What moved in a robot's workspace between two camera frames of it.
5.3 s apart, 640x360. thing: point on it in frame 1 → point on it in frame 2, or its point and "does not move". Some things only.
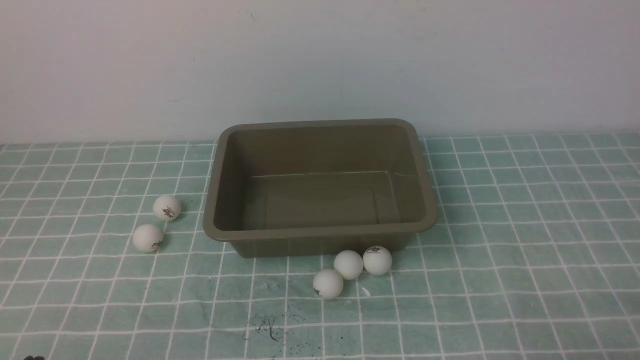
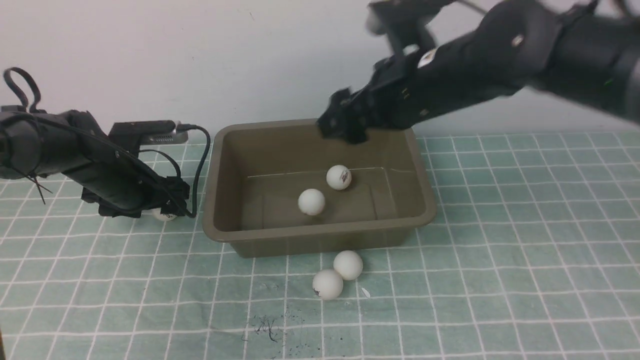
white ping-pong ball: [148, 238] → [311, 201]
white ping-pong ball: [377, 260] → [338, 177]
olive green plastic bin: [312, 187] does not move
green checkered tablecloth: [534, 254] does not move
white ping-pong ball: [349, 264] does not move
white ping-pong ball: [328, 284] does not move
